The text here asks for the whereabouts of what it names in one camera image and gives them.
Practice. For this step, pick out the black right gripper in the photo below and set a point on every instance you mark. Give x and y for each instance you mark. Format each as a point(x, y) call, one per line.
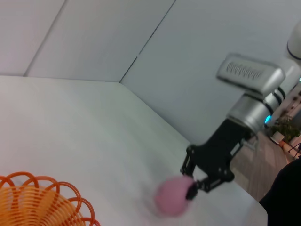
point(218, 150)

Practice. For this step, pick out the pink plush peach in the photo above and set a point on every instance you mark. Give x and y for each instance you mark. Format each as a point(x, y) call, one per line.
point(172, 197)

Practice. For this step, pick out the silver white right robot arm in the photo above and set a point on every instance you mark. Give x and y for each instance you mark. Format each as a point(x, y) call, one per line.
point(251, 113)

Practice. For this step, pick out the white plant pot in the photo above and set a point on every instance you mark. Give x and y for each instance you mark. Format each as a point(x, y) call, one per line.
point(278, 137)

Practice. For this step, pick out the large dark object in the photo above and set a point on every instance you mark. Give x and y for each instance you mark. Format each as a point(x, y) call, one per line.
point(284, 197)

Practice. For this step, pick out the green potted plant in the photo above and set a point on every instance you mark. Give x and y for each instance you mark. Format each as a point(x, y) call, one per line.
point(288, 128)

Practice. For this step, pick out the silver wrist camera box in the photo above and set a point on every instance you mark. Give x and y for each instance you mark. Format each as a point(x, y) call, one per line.
point(249, 71)

